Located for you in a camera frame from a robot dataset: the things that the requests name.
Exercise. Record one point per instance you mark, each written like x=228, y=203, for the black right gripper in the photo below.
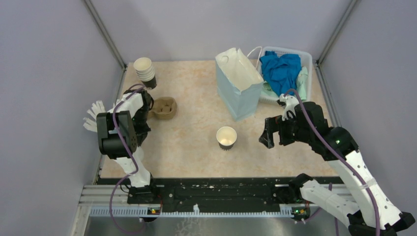
x=274, y=124

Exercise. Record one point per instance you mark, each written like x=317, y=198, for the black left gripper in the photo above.
x=141, y=133

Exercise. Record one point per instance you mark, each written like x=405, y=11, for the black paper coffee cup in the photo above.
x=226, y=137

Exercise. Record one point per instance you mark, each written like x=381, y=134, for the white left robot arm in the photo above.
x=121, y=132

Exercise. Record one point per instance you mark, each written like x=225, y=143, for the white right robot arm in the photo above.
x=370, y=213

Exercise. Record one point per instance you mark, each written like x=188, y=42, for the brown cardboard cup carrier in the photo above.
x=163, y=108

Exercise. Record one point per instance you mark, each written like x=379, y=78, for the cup of white straws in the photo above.
x=90, y=124

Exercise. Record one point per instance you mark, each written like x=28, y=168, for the light green cloth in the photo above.
x=301, y=83

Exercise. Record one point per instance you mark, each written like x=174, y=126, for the blue cloth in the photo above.
x=280, y=72

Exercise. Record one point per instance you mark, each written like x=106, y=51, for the stack of paper cups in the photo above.
x=145, y=72

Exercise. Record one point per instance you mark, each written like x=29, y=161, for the light blue paper bag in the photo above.
x=239, y=84

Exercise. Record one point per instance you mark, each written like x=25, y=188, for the white plastic basket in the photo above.
x=306, y=60

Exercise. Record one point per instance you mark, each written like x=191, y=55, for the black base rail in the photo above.
x=236, y=194

